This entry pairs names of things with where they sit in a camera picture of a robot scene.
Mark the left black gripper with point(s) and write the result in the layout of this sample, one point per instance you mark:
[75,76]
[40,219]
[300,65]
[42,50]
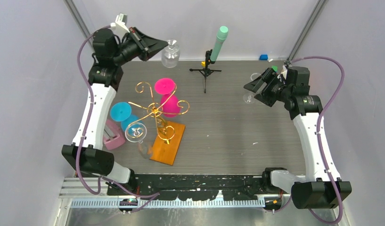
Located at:
[145,44]

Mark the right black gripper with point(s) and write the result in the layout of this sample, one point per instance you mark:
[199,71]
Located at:
[270,76]

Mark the clear wine glass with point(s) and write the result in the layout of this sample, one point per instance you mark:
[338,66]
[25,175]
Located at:
[136,133]
[254,76]
[171,54]
[248,98]

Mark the pink wine glass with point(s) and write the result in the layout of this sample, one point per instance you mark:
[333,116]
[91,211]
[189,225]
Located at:
[165,87]

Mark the blue wine glass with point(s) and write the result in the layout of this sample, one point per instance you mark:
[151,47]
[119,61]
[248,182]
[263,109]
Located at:
[122,112]

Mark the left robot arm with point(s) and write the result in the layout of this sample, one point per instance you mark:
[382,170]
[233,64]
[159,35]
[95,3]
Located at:
[85,153]

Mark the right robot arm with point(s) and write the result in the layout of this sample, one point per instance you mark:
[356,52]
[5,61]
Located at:
[322,186]

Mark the orange wooden rack base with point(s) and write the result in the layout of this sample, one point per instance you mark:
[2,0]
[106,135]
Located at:
[166,146]

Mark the black tripod mic stand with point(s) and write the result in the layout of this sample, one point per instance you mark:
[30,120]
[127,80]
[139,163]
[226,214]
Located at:
[206,71]

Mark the mint green microphone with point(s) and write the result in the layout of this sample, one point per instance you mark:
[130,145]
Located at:
[221,36]

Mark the pink metronome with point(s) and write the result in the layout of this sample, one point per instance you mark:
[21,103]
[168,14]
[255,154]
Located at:
[113,135]

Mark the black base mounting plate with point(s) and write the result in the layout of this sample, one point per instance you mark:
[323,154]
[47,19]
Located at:
[195,187]

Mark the blue block by wall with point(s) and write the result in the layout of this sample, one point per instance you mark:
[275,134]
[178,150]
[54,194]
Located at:
[263,57]

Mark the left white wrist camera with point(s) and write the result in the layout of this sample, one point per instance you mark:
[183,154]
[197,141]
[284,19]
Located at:
[121,24]

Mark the gold wire glass rack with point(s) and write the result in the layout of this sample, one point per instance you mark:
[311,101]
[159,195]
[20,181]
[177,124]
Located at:
[154,109]

